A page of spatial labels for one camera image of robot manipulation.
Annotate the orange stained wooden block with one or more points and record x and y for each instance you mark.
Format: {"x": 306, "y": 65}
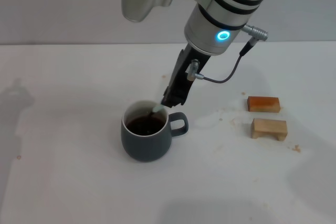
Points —
{"x": 263, "y": 104}

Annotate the grey ceramic coffee cup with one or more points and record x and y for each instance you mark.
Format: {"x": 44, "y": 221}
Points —
{"x": 145, "y": 142}

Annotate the pale notched wooden block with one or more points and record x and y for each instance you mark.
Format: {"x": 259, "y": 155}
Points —
{"x": 265, "y": 127}

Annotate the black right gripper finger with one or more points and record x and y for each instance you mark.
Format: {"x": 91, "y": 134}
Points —
{"x": 167, "y": 101}
{"x": 178, "y": 102}

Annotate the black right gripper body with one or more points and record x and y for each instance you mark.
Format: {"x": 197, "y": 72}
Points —
{"x": 181, "y": 82}

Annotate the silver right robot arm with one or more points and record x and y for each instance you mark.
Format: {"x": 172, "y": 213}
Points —
{"x": 225, "y": 9}

